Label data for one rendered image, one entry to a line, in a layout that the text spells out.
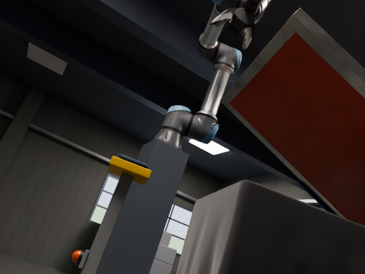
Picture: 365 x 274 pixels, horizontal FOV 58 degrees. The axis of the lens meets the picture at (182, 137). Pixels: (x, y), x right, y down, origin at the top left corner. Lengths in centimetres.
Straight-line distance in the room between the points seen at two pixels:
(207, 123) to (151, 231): 57
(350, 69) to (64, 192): 677
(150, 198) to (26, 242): 598
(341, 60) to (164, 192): 89
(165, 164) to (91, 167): 605
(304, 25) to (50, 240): 682
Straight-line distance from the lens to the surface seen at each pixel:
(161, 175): 148
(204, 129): 162
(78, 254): 105
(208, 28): 164
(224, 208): 88
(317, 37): 99
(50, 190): 734
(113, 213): 105
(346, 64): 100
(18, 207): 729
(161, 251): 680
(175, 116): 161
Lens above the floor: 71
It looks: 21 degrees up
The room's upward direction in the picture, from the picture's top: 20 degrees clockwise
